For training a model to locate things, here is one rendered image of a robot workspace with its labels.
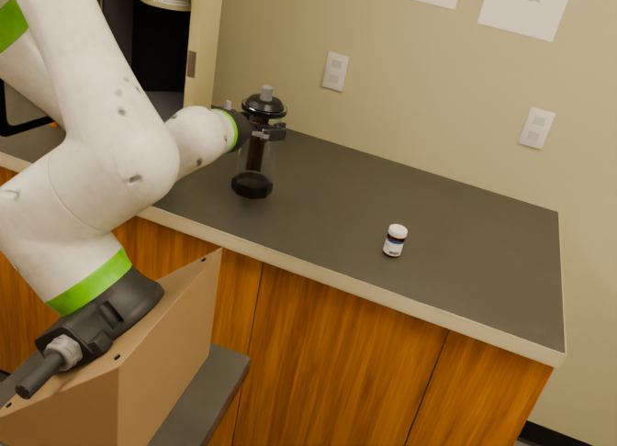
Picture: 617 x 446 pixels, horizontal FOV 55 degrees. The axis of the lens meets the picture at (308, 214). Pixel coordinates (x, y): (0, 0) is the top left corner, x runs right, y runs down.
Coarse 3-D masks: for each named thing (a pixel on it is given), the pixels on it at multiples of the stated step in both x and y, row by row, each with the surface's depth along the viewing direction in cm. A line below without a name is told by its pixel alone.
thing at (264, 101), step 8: (264, 88) 136; (272, 88) 137; (256, 96) 139; (264, 96) 137; (272, 96) 139; (248, 104) 137; (256, 104) 136; (264, 104) 136; (272, 104) 137; (280, 104) 138
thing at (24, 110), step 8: (8, 88) 143; (8, 96) 144; (16, 96) 146; (24, 96) 148; (8, 104) 144; (16, 104) 146; (24, 104) 149; (32, 104) 151; (8, 112) 145; (16, 112) 147; (24, 112) 150; (32, 112) 152; (40, 112) 154; (8, 120) 146; (16, 120) 148; (24, 120) 150
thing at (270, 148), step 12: (252, 108) 136; (252, 120) 137; (264, 120) 137; (276, 120) 138; (252, 144) 140; (264, 144) 140; (276, 144) 143; (240, 156) 143; (252, 156) 141; (264, 156) 141; (240, 168) 144; (252, 168) 142; (264, 168) 143; (240, 180) 145; (252, 180) 144; (264, 180) 145
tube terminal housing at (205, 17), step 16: (192, 0) 148; (208, 0) 150; (192, 16) 150; (208, 16) 153; (192, 32) 152; (208, 32) 156; (192, 48) 154; (208, 48) 159; (208, 64) 162; (192, 80) 158; (208, 80) 165; (192, 96) 160; (208, 96) 168
